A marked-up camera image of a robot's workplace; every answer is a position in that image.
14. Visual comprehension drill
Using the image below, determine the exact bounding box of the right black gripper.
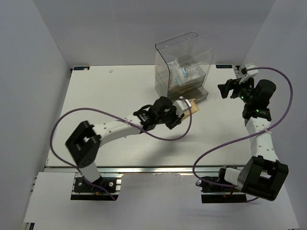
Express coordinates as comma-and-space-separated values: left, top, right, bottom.
217, 75, 255, 104

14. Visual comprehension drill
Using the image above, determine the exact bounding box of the beige makeup tube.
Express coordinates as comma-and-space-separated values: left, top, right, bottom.
181, 99, 199, 121

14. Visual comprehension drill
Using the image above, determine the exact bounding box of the white blue sachet packet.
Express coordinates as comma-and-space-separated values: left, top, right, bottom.
167, 60, 186, 86

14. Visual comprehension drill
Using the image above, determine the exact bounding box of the clear acrylic organizer box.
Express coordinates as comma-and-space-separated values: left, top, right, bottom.
155, 32, 213, 103

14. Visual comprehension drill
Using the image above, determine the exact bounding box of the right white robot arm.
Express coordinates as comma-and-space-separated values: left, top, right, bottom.
216, 79, 289, 201

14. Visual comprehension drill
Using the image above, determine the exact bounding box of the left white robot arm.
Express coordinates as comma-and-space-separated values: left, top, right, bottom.
65, 96, 191, 191

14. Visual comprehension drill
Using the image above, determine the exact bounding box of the right blue table label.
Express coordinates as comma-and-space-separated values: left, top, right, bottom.
215, 64, 233, 69

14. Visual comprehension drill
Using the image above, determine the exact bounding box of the blue table label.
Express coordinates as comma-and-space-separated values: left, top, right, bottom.
72, 66, 90, 71
215, 64, 233, 69

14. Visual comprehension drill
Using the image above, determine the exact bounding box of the left blue table label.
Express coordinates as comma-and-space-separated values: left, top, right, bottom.
72, 66, 90, 71

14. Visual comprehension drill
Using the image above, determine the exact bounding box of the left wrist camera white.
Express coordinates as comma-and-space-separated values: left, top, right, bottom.
173, 96, 191, 116

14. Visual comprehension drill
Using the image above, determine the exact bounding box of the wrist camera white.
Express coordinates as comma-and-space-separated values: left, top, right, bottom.
239, 63, 259, 84
173, 96, 191, 116

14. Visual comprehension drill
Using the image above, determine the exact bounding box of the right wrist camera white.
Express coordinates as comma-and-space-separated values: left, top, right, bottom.
239, 63, 259, 84

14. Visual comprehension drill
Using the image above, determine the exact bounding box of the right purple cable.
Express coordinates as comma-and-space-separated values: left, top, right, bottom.
192, 67, 295, 203

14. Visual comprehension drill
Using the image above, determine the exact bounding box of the purple cable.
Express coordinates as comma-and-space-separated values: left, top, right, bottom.
192, 67, 295, 203
50, 96, 193, 201

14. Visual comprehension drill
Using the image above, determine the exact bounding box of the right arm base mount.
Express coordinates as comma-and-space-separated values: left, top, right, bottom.
195, 166, 248, 204

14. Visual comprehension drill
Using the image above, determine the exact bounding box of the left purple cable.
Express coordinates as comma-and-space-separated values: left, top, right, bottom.
50, 96, 193, 201

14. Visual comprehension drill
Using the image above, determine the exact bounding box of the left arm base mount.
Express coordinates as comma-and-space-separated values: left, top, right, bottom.
71, 176, 121, 201

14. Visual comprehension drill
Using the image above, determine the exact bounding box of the aluminium rail front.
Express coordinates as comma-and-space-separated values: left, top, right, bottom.
44, 166, 222, 173

